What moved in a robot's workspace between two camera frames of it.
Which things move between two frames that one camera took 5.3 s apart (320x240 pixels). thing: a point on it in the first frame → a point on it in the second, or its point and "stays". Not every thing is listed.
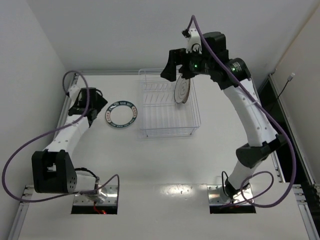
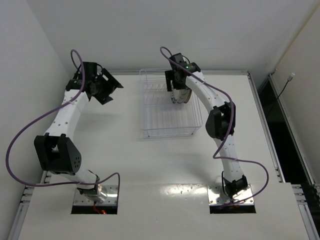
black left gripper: (97, 105) → (107, 85)
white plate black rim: (182, 90) stays
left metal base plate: (102, 195) stays
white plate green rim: (121, 114) → (175, 95)
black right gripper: (182, 63) → (169, 77)
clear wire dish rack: (161, 114) stays
